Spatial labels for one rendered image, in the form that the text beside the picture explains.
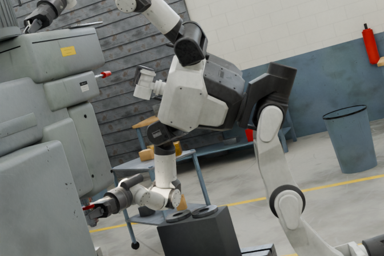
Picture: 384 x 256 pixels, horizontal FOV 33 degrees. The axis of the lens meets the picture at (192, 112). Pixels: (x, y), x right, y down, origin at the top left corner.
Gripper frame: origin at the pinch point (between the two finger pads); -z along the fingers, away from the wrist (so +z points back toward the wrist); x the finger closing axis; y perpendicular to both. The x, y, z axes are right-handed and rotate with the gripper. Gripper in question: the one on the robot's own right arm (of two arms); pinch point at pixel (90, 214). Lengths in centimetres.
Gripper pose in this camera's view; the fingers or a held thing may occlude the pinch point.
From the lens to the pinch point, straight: 237.5
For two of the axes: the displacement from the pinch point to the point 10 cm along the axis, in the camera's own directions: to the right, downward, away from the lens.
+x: 7.5, -1.6, -6.5
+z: 6.0, -2.6, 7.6
